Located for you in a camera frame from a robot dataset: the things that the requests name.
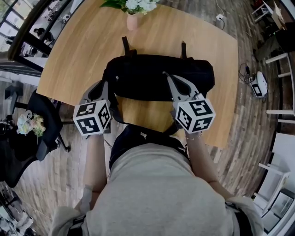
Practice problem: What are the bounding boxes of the black office chair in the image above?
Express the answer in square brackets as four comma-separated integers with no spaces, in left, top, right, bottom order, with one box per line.
[26,89,71,162]
[0,138,37,189]

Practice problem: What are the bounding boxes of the small white desk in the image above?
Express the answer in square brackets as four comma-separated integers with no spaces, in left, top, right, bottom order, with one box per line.
[251,0,289,30]

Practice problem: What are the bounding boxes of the white shelf unit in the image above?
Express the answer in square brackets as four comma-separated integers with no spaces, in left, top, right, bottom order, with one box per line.
[253,132,295,236]

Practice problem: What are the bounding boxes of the white flower bouquet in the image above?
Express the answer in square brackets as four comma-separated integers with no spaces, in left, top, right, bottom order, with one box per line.
[99,0,159,16]

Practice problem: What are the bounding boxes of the black duffel bag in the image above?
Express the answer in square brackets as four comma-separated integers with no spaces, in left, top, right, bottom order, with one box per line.
[102,36,216,126]

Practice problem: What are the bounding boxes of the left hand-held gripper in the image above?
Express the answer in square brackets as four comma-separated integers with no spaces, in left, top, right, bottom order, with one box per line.
[72,79,113,139]

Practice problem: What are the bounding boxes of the black framed picture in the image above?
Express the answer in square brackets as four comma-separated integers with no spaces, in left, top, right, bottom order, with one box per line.
[269,190,295,218]

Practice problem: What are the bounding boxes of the person's grey shirt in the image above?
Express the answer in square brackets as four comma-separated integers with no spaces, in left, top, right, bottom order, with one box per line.
[49,142,263,236]

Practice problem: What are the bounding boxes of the white box-shaped floor device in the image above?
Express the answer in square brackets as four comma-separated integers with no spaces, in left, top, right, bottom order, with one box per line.
[250,71,269,99]

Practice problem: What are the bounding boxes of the pink vase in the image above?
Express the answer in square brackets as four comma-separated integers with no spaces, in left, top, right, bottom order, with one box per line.
[126,12,144,31]

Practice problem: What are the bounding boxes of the person's right forearm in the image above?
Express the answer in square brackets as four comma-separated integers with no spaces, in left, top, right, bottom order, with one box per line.
[185,131,233,199]

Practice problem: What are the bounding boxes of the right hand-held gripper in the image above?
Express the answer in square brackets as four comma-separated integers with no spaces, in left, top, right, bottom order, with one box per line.
[165,73,216,134]

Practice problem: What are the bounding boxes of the pastel flower bouquet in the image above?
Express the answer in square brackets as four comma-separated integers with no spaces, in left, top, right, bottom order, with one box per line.
[31,114,47,138]

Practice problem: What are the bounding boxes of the person's black trousers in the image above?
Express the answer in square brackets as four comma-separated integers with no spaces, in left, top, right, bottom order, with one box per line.
[109,124,191,169]

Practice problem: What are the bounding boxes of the black floor cable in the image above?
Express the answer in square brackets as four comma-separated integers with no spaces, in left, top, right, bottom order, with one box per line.
[238,62,255,85]

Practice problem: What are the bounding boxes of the person's left forearm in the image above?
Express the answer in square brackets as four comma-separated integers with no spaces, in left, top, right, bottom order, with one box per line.
[83,135,111,192]

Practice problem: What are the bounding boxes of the dark top white frame table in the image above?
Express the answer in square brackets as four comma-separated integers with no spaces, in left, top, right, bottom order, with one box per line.
[265,52,295,125]

